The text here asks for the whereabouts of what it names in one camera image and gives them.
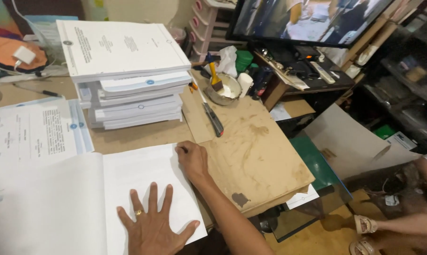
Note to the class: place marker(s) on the person's right hand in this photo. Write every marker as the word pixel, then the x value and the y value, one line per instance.
pixel 194 161

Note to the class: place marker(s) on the person's left hand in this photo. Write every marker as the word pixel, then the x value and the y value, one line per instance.
pixel 153 230

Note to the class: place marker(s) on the person's right fingers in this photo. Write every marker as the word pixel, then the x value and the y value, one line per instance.
pixel 181 149

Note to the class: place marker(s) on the white paper sheet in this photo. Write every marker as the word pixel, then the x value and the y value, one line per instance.
pixel 135 173

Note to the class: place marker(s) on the black grey utility knife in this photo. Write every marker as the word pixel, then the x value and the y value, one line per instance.
pixel 213 120

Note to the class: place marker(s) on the small orange clip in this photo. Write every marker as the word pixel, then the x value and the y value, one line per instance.
pixel 193 86

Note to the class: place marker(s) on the metal bowl of white glue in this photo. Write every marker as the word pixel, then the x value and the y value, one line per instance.
pixel 229 92

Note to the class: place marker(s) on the stained brown paper sheets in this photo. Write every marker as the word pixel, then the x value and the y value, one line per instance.
pixel 256 159

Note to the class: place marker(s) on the white tape roll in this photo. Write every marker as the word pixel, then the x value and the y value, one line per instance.
pixel 245 84

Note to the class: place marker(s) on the tall stack of printed documents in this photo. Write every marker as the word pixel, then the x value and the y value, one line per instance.
pixel 128 70

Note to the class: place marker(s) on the crumpled white plastic bag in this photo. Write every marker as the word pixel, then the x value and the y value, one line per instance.
pixel 228 60

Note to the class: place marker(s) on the dark bottle with red label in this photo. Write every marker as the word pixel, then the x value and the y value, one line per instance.
pixel 262 85

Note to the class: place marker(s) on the green plastic container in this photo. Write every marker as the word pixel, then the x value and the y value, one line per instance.
pixel 244 61

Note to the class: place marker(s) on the pink plastic drawer unit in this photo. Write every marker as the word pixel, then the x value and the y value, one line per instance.
pixel 204 28

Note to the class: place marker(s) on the green cutting mat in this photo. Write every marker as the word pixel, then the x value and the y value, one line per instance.
pixel 314 166

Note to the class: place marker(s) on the brown wooden side table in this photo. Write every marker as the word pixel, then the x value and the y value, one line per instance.
pixel 305 85

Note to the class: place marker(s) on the black pen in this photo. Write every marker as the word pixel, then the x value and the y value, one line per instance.
pixel 50 93

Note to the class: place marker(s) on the blank white paper stack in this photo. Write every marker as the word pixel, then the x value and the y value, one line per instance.
pixel 47 209

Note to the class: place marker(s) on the flat printed document with blue border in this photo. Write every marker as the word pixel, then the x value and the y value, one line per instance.
pixel 29 134

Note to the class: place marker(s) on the white remote control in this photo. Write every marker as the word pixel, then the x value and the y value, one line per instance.
pixel 322 72

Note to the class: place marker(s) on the grey cardboard sheet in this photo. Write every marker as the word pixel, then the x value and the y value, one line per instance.
pixel 348 141

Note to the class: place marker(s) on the black flat screen television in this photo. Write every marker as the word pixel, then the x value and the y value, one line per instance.
pixel 305 19

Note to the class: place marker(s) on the white charger plug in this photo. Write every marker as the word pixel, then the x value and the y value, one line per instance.
pixel 24 55

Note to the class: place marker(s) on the orange and colourful cloth heap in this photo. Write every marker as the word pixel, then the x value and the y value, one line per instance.
pixel 8 53

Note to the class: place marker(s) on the black cluttered shelf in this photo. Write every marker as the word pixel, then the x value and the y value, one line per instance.
pixel 404 81

